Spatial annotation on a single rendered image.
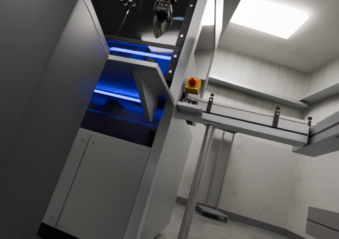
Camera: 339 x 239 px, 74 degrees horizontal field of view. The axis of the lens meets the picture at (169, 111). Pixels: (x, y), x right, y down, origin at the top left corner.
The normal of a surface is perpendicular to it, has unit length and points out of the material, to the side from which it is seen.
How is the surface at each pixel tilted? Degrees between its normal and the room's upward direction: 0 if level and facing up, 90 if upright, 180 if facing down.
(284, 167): 90
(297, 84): 90
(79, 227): 90
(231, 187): 90
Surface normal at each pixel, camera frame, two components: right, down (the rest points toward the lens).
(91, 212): -0.18, -0.30
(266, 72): 0.07, -0.23
